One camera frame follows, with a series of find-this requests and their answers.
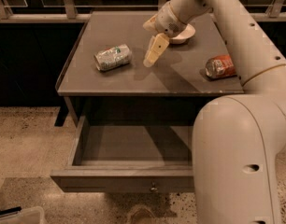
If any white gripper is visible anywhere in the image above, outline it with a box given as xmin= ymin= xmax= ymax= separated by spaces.
xmin=143 ymin=2 xmax=188 ymax=67

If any crushed silver green 7up can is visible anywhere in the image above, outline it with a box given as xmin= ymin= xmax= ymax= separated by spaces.
xmin=94 ymin=44 xmax=132 ymax=72

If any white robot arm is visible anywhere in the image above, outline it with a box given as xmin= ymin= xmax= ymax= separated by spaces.
xmin=144 ymin=0 xmax=286 ymax=224

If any orange soda can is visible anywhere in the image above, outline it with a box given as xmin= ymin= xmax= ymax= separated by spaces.
xmin=205 ymin=55 xmax=236 ymax=79

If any open grey top drawer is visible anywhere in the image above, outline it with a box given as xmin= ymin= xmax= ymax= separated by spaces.
xmin=50 ymin=116 xmax=194 ymax=193

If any small metal drawer knob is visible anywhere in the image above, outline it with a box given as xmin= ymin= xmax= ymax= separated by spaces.
xmin=150 ymin=182 xmax=158 ymax=193

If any white ceramic bowl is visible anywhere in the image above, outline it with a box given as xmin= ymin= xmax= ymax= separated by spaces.
xmin=170 ymin=24 xmax=195 ymax=45

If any grey wooden cabinet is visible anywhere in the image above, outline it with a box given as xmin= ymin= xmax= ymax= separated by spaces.
xmin=56 ymin=11 xmax=242 ymax=121

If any metal window railing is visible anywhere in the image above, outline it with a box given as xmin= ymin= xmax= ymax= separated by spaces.
xmin=0 ymin=0 xmax=286 ymax=24

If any clear plastic bin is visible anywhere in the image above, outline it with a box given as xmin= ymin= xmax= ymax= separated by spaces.
xmin=0 ymin=206 xmax=48 ymax=224

